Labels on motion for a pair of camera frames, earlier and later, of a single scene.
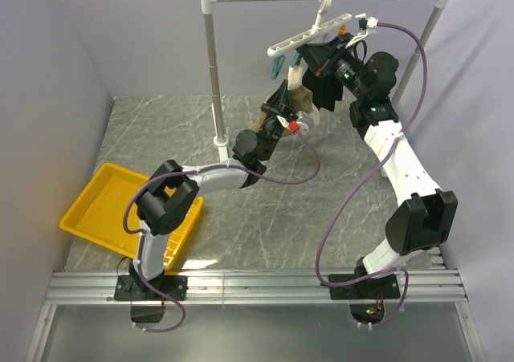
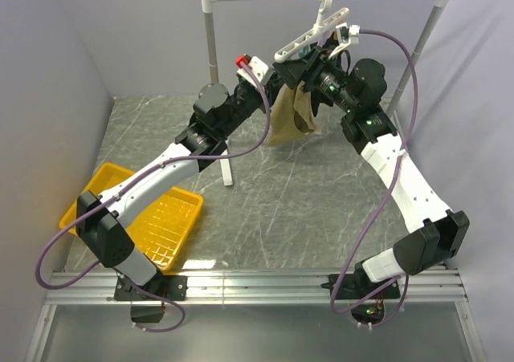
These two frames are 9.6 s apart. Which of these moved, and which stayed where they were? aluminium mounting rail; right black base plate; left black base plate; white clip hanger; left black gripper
Moved: left black gripper; white clip hanger
Stayed: right black base plate; aluminium mounting rail; left black base plate
